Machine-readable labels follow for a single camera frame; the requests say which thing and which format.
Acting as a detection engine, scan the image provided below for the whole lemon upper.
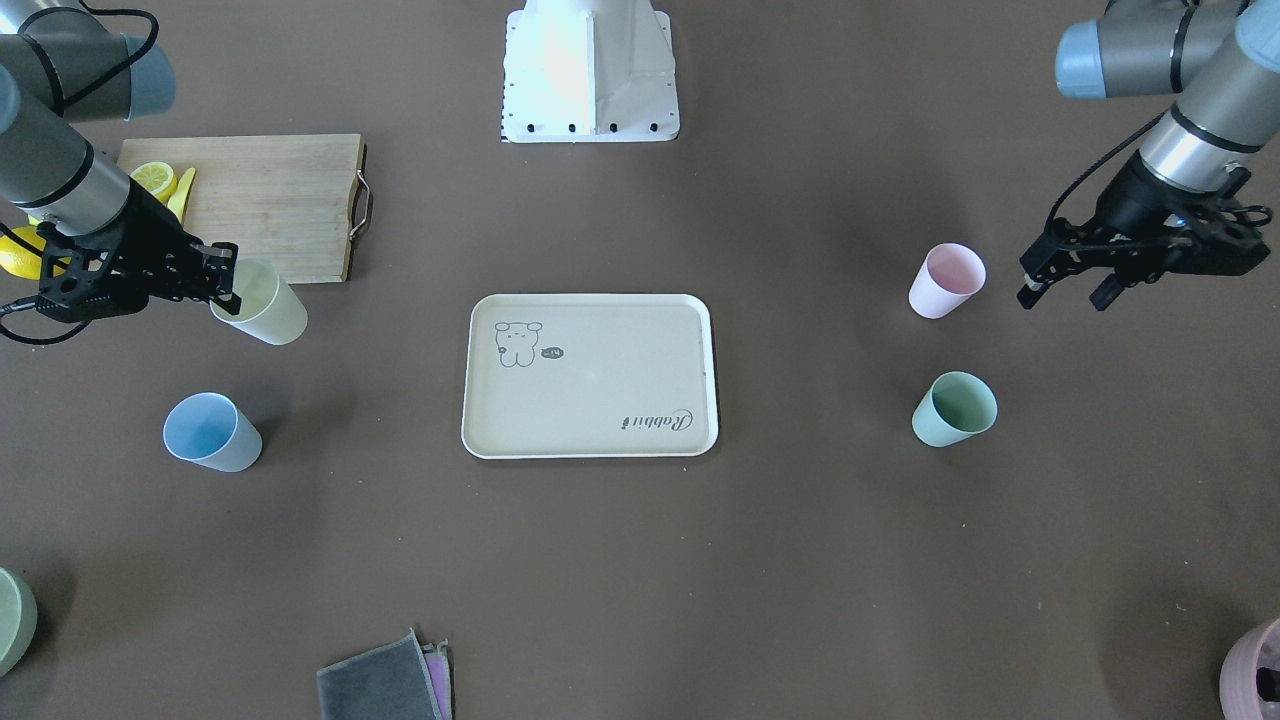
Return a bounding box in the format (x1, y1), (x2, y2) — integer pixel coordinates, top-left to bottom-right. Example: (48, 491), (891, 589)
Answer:
(1, 225), (46, 281)

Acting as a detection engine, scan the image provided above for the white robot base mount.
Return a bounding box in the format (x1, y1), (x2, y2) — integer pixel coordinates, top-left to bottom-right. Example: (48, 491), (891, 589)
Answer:
(500, 1), (681, 143)

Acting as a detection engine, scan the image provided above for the cream rabbit tray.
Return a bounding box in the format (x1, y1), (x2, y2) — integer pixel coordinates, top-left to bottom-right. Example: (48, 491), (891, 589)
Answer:
(461, 293), (719, 460)

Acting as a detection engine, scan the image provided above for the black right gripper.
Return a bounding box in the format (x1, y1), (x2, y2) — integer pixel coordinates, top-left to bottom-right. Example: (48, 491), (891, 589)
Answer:
(37, 184), (242, 323)

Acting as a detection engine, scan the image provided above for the purple cloth under grey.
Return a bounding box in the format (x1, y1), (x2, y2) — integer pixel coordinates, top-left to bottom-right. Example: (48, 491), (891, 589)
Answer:
(421, 639), (454, 720)

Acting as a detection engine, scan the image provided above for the pale yellow plastic cup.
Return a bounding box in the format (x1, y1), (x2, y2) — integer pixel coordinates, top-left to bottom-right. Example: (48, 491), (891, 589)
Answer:
(210, 258), (308, 346)

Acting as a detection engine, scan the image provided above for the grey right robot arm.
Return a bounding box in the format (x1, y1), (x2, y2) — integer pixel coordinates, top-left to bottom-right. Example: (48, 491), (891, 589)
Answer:
(1, 1), (241, 325)

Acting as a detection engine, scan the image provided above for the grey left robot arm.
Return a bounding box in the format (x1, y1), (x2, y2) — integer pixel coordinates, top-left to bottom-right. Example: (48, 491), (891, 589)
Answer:
(1018, 1), (1279, 310)

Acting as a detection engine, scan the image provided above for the blue plastic cup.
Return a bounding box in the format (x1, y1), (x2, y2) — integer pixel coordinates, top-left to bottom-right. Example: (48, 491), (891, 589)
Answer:
(163, 392), (262, 471)

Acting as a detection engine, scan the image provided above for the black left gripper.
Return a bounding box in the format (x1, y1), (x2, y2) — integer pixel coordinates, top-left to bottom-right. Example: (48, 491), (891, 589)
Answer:
(1018, 154), (1274, 311)

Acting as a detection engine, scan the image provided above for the grey folded cloth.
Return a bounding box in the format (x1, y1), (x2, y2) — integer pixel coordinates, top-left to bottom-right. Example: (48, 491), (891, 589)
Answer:
(316, 632), (443, 719)

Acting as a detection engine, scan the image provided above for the pink plastic cup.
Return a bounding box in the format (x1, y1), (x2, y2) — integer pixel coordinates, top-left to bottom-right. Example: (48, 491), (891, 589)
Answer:
(908, 243), (987, 319)

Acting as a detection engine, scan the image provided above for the green plastic cup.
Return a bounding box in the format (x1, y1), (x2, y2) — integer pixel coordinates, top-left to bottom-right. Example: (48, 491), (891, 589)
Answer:
(911, 372), (998, 448)

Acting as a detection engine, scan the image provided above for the wooden cutting board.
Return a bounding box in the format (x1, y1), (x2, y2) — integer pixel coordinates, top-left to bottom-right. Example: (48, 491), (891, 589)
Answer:
(118, 135), (371, 284)

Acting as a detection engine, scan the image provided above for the upper lemon slice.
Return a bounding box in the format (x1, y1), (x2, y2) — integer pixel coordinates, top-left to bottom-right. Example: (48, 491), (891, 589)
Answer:
(129, 161), (178, 202)

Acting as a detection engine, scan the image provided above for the pink ice bucket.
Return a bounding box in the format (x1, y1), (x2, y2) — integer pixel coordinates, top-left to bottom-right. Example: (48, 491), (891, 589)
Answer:
(1219, 619), (1279, 719)

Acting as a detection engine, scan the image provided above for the green bowl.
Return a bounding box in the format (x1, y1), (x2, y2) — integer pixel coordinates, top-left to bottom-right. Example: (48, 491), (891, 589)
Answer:
(1, 568), (38, 676)

